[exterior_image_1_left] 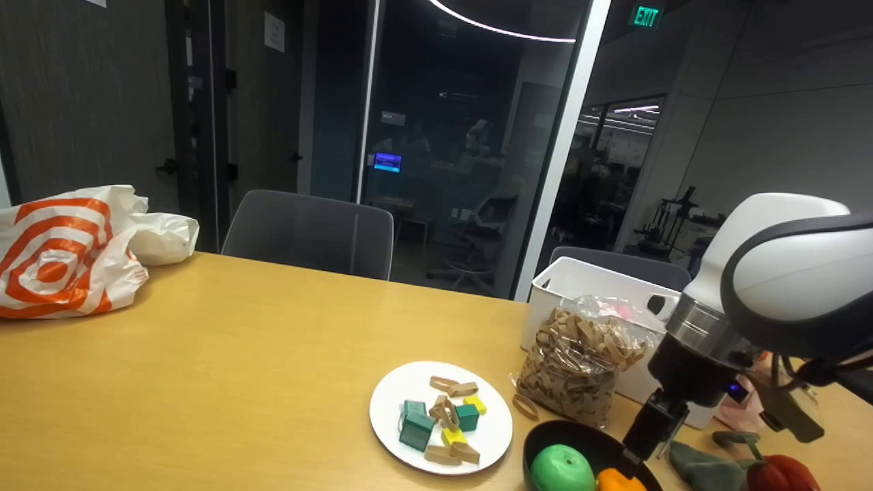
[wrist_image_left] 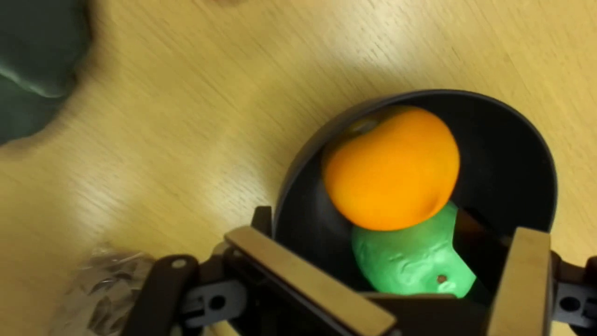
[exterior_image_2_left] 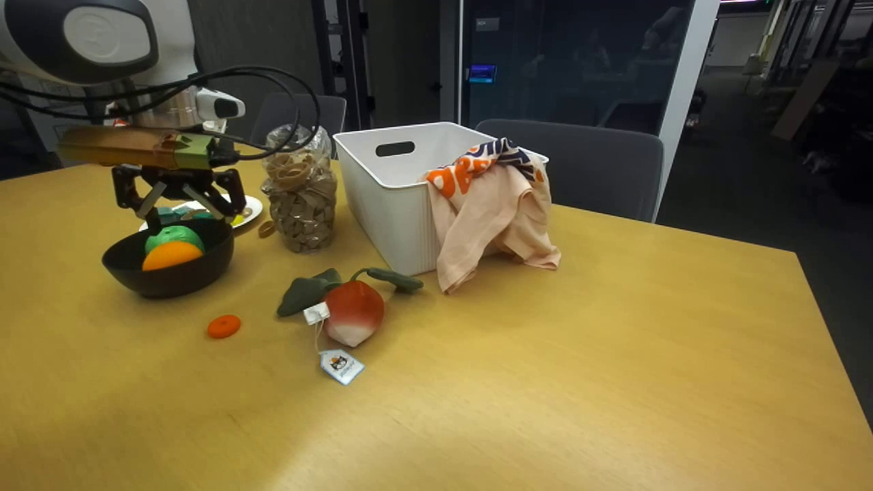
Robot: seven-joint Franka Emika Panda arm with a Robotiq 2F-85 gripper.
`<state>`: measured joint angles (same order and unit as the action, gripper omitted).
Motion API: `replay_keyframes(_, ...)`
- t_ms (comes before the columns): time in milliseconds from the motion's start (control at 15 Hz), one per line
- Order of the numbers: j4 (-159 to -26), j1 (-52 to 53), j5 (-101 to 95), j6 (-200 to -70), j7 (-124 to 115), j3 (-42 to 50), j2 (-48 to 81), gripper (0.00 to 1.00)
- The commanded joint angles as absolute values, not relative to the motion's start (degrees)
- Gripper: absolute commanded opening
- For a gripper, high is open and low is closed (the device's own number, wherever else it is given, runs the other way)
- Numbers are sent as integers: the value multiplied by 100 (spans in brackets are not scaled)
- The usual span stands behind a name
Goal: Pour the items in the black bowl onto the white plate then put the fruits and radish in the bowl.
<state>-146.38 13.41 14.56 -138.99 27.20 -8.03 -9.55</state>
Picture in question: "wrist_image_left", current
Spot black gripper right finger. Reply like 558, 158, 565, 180
453, 204, 597, 336

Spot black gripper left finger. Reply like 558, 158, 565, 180
119, 203, 399, 336

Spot green toy apple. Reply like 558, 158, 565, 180
349, 199, 478, 300

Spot black bowl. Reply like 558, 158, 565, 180
272, 87, 560, 307

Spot orange toy fruit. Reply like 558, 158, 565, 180
321, 104, 463, 232

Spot red plush radish with leaves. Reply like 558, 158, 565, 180
0, 0, 97, 148

